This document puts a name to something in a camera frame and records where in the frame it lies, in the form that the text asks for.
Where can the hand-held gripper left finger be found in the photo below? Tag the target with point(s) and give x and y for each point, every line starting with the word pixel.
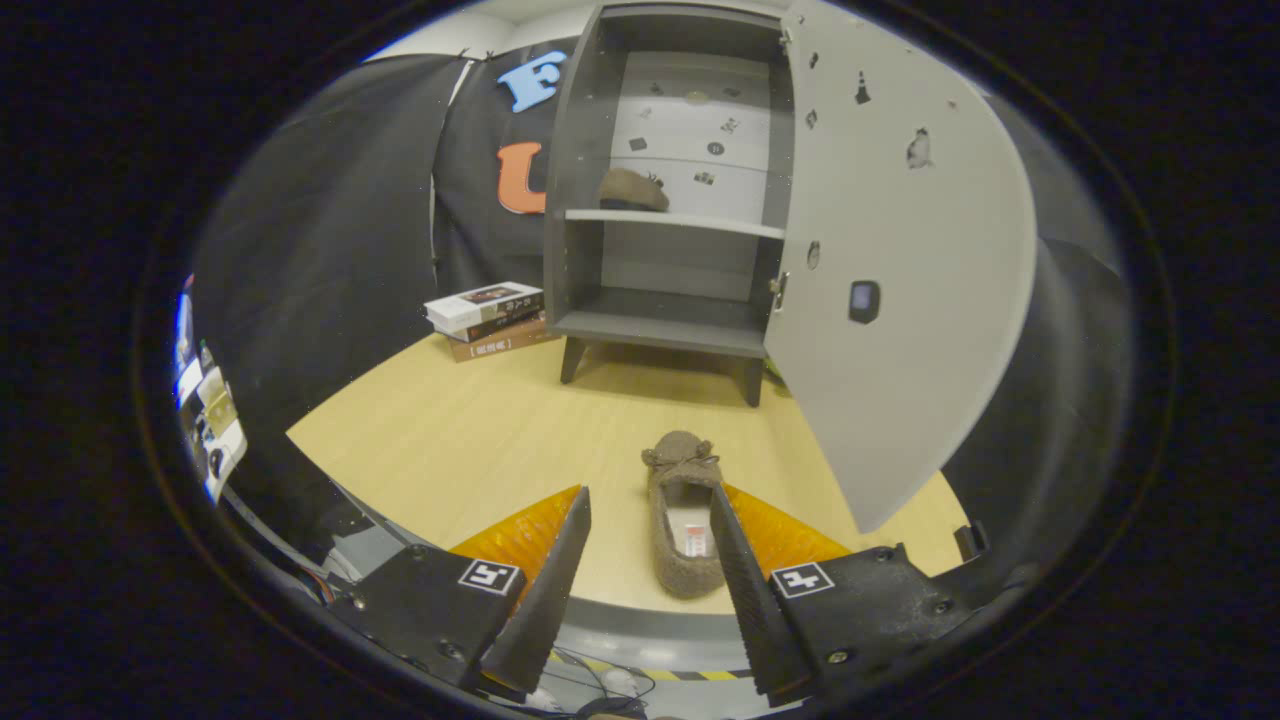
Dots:
pixel 550 600

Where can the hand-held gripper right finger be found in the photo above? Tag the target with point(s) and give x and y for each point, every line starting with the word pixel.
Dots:
pixel 750 600

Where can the brown fuzzy shoe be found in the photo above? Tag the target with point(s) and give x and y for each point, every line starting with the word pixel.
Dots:
pixel 680 570
pixel 630 190

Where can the grey shoe cabinet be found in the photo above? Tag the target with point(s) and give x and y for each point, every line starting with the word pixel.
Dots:
pixel 660 320

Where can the white shoe cabinet door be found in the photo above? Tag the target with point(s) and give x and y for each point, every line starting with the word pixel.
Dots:
pixel 900 300

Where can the black table clamp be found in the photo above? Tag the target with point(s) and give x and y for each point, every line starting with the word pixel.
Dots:
pixel 968 542

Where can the brown book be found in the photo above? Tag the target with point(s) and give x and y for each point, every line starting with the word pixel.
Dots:
pixel 500 347

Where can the dark book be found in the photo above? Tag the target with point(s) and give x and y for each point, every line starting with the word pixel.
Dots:
pixel 505 327

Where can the white book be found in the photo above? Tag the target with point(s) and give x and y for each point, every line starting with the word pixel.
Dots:
pixel 480 300

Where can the black backdrop cloth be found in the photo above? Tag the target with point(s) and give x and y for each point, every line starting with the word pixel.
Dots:
pixel 330 250

